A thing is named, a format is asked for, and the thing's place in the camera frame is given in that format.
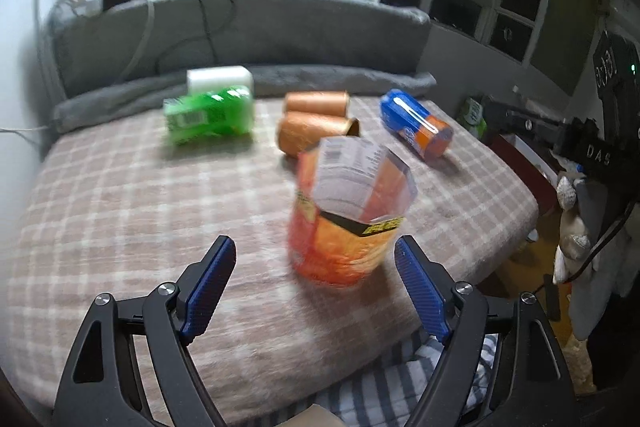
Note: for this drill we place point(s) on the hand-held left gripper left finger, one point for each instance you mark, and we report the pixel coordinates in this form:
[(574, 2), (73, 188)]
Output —
[(207, 292)]

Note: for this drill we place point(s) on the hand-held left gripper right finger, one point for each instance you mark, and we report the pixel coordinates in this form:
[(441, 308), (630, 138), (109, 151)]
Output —
[(421, 293)]

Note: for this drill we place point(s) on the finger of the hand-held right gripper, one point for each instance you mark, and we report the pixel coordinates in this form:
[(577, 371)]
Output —
[(525, 121)]

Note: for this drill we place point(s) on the orange noodle cup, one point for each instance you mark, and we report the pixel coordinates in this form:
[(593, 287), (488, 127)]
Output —
[(345, 227)]

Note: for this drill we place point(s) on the orange paper cup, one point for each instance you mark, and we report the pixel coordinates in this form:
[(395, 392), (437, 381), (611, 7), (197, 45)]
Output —
[(316, 102), (312, 132)]

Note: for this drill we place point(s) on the green and white pack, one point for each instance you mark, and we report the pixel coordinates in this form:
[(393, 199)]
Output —
[(472, 114)]

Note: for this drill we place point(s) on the striped cloth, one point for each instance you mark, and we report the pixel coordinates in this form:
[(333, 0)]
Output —
[(400, 382)]

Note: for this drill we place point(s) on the checked beige blanket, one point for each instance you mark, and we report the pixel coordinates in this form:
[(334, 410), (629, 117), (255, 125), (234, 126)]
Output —
[(150, 217)]

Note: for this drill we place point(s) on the grey plush cloth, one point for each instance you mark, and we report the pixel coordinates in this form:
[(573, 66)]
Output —
[(585, 237)]

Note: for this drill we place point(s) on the white box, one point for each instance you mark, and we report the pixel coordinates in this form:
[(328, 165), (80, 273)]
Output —
[(220, 76)]

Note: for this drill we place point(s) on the grey folded blanket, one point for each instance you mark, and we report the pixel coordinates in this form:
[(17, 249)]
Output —
[(310, 77)]

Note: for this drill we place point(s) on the grey padded headboard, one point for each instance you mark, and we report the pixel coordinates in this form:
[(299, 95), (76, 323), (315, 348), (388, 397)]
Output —
[(300, 27)]

